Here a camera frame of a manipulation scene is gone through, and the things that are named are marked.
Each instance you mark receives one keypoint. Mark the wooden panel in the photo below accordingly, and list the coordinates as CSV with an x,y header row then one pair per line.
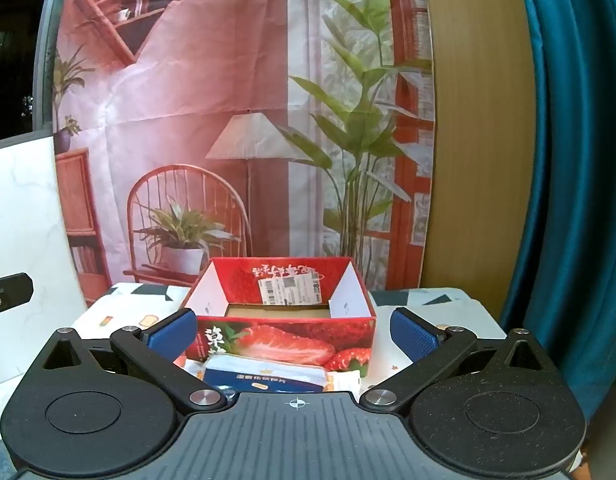
x,y
478,135

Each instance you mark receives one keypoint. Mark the white marble board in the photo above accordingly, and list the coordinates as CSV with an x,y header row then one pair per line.
x,y
22,220

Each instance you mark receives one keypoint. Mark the teal curtain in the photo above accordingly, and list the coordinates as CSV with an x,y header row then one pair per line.
x,y
578,160

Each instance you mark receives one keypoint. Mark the cartoon print tablecloth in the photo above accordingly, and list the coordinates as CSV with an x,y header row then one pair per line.
x,y
107,317

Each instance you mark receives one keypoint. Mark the dark window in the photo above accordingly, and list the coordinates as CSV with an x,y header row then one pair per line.
x,y
12,60

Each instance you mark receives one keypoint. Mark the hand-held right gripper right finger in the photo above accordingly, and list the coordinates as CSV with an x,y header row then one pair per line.
x,y
413,335

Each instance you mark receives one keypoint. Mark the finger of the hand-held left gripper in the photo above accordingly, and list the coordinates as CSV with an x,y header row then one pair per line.
x,y
12,292

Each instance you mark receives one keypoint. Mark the blue and white tissue pack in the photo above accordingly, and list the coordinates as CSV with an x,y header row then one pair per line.
x,y
268,377

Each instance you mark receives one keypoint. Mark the red strawberry print cardboard box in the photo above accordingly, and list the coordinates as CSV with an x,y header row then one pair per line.
x,y
288,340

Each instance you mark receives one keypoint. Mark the geometric print sheet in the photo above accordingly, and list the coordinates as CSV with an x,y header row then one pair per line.
x,y
438,297

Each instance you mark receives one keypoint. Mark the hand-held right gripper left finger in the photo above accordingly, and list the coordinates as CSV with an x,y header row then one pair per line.
x,y
170,335

